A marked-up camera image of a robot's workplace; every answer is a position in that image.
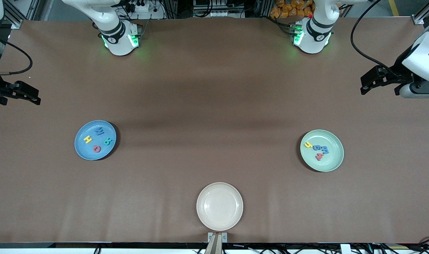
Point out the blue plate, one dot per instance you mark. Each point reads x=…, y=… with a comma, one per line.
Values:
x=84, y=151

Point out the pink foam letter w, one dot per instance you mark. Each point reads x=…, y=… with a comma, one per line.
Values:
x=319, y=156

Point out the pink foam letter Q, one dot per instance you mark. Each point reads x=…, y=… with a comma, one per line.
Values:
x=94, y=149

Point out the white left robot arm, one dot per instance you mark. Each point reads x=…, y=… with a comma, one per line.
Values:
x=316, y=28

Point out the white electronics box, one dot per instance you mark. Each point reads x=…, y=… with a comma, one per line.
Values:
x=214, y=13

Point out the beige plate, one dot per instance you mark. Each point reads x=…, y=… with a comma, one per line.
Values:
x=219, y=206

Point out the blue foam letter g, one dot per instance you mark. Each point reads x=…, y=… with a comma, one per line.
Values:
x=317, y=147

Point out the white power strip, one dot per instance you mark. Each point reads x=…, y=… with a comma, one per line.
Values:
x=147, y=8

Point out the aluminium frame with foot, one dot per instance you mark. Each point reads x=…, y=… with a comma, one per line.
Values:
x=18, y=24

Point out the pale green plate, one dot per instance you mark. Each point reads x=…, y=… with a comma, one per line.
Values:
x=331, y=162

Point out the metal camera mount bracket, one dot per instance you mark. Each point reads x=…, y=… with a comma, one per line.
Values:
x=217, y=237

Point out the orange fruit pile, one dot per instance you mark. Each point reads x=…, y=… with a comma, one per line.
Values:
x=288, y=8

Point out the teal foam letter R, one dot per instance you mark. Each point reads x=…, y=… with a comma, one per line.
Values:
x=108, y=141

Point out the aluminium profile bar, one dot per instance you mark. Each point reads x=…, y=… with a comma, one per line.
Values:
x=421, y=17

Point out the blue foam letter E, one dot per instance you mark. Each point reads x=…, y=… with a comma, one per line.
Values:
x=325, y=150

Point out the blue foam letter M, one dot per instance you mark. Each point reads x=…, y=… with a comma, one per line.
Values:
x=99, y=131

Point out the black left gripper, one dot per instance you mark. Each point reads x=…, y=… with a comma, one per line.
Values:
x=400, y=65

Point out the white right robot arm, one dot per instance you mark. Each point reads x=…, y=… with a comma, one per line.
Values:
x=108, y=21

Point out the yellow foam uppercase H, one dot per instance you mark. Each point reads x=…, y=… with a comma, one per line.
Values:
x=88, y=139

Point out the yellow foam lowercase h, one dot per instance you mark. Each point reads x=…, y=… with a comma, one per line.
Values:
x=308, y=144

